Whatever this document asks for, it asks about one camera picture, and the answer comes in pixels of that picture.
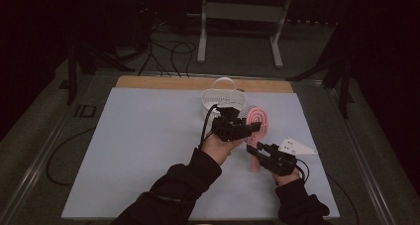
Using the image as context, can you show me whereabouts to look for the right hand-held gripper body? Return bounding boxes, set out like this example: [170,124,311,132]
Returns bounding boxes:
[260,138,318,177]

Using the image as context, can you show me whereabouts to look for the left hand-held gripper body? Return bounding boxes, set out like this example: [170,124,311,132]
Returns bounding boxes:
[211,105,250,143]

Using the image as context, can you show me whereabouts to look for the pink hairbrush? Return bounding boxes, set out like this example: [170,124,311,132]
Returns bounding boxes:
[245,105,269,172]

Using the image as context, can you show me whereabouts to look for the white perforated plastic basket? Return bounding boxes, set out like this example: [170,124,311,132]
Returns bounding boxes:
[200,76,256,122]

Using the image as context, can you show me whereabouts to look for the person's right hand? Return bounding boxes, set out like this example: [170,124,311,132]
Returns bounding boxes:
[271,170,303,187]

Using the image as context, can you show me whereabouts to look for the person's left hand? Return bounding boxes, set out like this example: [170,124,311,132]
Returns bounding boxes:
[201,133,245,167]

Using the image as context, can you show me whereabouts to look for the light grey table mat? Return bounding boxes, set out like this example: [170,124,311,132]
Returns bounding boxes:
[60,87,341,220]

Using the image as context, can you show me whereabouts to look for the black tripod stand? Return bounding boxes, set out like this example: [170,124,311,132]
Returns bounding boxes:
[286,18,356,120]
[58,33,137,106]

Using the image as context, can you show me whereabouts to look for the left hand-held gripper cable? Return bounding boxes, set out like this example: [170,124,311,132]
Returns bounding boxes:
[197,103,220,151]

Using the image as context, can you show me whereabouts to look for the hand-held gripper cable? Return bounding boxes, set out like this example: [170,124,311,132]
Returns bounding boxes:
[296,158,311,184]
[197,103,220,151]

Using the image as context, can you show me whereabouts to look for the right hand-held gripper cable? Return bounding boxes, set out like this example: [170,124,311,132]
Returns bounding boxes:
[296,158,311,184]

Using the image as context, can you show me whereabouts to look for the thin black cable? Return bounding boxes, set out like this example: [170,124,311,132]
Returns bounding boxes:
[326,173,360,225]

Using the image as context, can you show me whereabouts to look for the black floor cables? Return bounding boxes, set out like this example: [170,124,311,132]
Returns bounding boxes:
[138,18,198,78]

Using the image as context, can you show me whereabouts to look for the white metal stand frame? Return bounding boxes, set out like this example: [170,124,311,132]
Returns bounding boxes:
[196,0,294,69]

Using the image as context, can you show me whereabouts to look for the black rectangular floor bracket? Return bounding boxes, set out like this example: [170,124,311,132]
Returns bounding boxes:
[73,104,98,119]

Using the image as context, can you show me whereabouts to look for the black cable loop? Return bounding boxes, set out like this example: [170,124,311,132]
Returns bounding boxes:
[46,127,97,187]

